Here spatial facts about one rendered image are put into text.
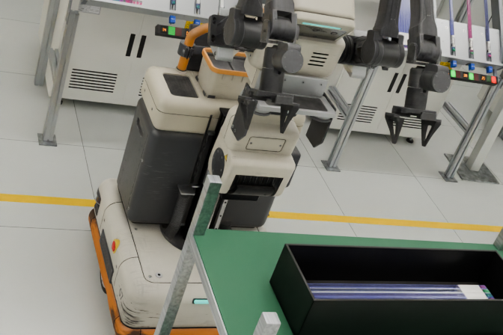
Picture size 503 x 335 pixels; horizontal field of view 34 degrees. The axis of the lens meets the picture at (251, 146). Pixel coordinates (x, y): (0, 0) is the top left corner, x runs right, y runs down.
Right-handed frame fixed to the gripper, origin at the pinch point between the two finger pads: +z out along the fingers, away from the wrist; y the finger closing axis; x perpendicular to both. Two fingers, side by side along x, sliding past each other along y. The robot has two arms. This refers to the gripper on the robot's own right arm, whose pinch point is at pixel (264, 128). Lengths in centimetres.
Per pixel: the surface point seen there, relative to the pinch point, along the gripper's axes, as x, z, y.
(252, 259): -19.4, 28.1, -7.6
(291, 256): -34.6, 23.1, -6.3
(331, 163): 181, 30, 129
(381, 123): 203, 8, 169
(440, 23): 156, -47, 162
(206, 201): -16.6, 16.2, -19.5
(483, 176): 184, 30, 230
